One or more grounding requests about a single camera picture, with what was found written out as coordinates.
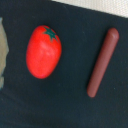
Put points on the beige woven placemat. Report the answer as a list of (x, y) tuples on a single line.
[(115, 7)]

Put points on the brown sausage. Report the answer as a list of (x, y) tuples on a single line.
[(102, 62)]

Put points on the red tomato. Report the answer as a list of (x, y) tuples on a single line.
[(43, 52)]

